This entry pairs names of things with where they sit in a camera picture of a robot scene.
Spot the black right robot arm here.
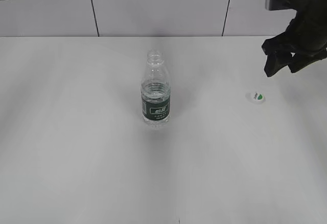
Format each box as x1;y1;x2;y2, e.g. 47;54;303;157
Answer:
262;0;326;77

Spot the clear Cestbon water bottle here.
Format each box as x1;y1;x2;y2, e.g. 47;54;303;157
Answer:
141;50;171;127

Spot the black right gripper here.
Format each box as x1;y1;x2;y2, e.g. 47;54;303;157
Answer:
262;0;326;77

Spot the white green bottle cap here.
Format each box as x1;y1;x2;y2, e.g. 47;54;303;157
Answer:
245;91;266;104

